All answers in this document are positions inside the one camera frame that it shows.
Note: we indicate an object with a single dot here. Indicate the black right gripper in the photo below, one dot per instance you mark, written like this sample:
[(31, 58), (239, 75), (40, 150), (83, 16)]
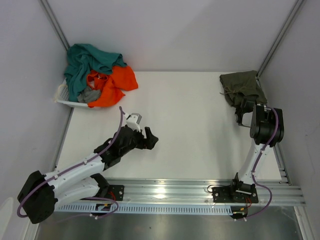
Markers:
[(238, 110)]

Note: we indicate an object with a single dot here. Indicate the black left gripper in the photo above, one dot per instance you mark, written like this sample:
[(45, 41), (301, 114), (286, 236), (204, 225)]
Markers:
[(149, 142)]

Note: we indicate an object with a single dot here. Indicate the olive green shorts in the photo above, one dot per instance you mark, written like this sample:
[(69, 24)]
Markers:
[(238, 85)]

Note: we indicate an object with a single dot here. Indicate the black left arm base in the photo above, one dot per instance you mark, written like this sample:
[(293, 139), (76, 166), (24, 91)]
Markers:
[(114, 192)]

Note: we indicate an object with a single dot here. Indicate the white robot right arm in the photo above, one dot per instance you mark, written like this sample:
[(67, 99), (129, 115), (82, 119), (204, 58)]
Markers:
[(266, 130)]

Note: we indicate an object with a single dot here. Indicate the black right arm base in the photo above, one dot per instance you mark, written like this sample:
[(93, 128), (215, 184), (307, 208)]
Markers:
[(229, 194)]

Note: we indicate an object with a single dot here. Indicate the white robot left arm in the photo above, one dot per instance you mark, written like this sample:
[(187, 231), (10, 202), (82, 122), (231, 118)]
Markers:
[(43, 193)]

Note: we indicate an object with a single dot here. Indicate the orange shorts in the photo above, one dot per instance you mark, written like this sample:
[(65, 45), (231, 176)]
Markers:
[(112, 86)]

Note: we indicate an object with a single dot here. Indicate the grey shorts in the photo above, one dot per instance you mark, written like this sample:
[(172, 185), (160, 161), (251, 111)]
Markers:
[(88, 95)]

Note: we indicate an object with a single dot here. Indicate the teal shorts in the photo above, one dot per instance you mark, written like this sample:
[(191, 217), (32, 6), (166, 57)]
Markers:
[(81, 59)]

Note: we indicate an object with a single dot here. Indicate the white plastic laundry basket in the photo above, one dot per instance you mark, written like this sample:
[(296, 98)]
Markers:
[(62, 97)]

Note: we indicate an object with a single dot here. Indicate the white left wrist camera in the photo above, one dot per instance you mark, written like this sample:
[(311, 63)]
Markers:
[(133, 121)]

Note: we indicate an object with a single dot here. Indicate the aluminium mounting rail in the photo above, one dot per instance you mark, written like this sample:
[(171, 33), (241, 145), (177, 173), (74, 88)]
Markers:
[(194, 192)]

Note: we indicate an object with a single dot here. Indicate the white slotted cable duct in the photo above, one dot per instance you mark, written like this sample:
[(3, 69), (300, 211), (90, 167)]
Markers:
[(135, 208)]

